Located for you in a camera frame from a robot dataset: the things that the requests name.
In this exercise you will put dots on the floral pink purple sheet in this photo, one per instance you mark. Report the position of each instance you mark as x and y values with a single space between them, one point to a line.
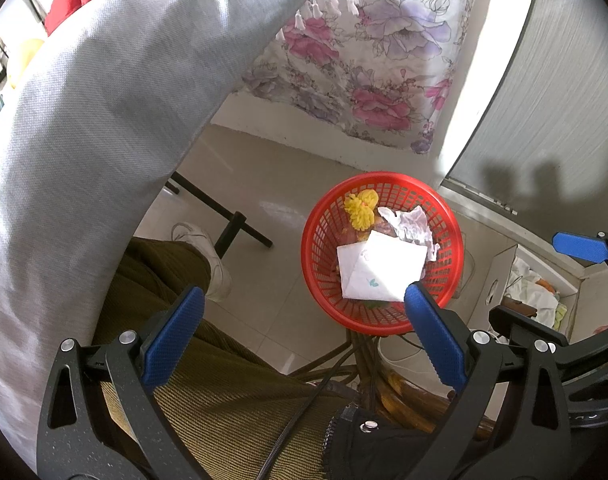
384 60

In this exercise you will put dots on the grey tablecloth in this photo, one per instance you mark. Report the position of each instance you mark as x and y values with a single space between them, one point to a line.
109 110

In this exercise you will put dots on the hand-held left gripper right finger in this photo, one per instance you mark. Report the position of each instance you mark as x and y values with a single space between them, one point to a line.
434 335

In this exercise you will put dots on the red plastic mesh basket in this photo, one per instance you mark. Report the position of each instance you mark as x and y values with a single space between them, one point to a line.
324 240

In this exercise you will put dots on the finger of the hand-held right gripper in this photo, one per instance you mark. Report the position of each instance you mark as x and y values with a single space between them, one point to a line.
581 246
524 322

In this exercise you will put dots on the white tissue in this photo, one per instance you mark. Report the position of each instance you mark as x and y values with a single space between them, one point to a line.
411 225

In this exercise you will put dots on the grey panel door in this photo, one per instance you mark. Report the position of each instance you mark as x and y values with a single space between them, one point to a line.
559 85

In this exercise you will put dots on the white cloth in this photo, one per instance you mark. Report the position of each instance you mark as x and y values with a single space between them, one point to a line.
534 290

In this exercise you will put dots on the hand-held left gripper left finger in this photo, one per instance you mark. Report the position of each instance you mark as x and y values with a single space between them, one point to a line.
174 335

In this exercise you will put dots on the white cardboard box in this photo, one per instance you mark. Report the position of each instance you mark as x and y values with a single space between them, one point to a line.
499 270

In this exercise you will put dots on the black metal table leg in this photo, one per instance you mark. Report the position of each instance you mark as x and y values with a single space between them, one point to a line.
204 195

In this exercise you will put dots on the yellow pomelo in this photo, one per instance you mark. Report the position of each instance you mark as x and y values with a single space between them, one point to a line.
26 57

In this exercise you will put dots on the yellow fringed pompom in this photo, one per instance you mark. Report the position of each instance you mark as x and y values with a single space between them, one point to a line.
359 212

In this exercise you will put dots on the white sneaker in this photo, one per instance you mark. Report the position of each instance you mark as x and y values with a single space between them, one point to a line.
204 245
409 360

